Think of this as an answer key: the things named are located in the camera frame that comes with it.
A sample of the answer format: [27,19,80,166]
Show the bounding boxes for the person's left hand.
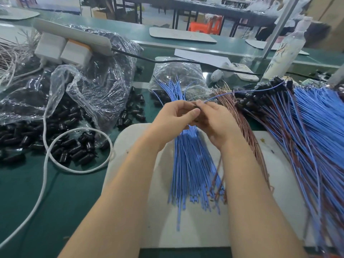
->
[146,100,201,153]

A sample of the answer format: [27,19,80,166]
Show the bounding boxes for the person's right hand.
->
[192,100,244,152]

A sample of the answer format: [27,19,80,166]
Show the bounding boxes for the bundle of blue wires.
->
[152,79,224,230]

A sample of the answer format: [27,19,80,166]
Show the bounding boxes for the pile of assembled wire harnesses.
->
[235,77,344,255]

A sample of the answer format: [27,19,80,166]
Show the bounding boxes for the pile of black plastic caps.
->
[0,86,148,166]

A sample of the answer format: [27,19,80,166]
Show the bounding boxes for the person's left forearm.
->
[58,142,178,258]

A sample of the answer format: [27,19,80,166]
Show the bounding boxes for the person's right forearm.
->
[221,139,308,258]

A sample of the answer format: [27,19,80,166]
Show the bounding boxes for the white computer mouse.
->
[210,70,224,84]

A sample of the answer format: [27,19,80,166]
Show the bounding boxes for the small clear plastic bag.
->
[149,56,210,101]

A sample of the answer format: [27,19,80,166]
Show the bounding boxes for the white flat device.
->
[226,63,260,82]

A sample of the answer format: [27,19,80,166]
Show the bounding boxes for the white paper sheet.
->
[175,49,234,69]

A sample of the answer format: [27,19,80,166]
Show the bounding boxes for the large clear plastic bag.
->
[0,25,143,132]

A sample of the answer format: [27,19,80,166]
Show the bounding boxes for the white flat tray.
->
[245,38,310,56]
[149,27,218,43]
[0,7,40,21]

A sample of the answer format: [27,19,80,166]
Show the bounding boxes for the white spray bottle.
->
[262,17,314,81]

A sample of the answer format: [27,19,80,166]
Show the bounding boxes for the orange plastic stool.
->
[188,15,223,34]

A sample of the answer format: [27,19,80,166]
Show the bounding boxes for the white work board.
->
[102,123,318,249]

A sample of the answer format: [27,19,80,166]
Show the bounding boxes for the white orange charger adapter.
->
[60,39,92,68]

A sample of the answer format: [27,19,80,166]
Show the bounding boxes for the white power strip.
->
[32,19,114,56]

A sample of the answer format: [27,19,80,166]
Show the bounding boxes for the cardboard boxes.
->
[306,0,344,52]

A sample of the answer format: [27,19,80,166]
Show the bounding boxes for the blue table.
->
[16,0,81,13]

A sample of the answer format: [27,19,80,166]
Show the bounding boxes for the black power cord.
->
[112,47,323,80]

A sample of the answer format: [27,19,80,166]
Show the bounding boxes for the slanted metal frame post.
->
[262,0,302,58]

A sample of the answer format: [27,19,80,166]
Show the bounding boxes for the long black-frame table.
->
[107,0,277,37]

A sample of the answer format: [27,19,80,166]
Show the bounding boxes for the white charging cable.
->
[0,63,115,249]

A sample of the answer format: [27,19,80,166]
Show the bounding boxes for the short metal frame post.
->
[327,64,344,86]

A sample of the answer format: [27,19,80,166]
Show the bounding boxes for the bundle of stripped brown wires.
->
[0,32,39,89]

